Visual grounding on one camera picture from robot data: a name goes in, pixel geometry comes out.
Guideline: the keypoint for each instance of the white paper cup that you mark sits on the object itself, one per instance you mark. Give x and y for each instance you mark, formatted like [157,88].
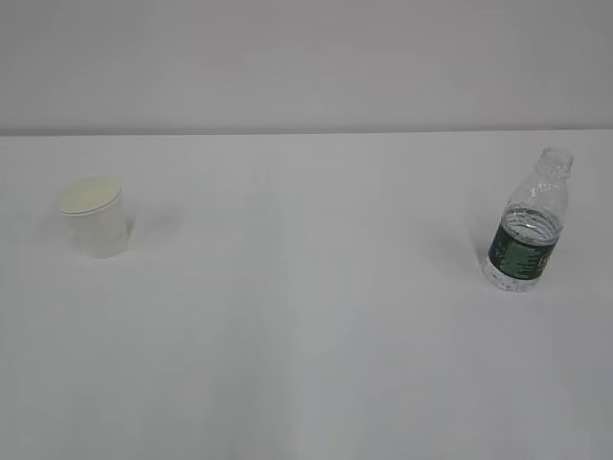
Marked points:
[93,209]

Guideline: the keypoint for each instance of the clear plastic water bottle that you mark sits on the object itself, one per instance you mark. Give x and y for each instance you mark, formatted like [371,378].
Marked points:
[531,224]

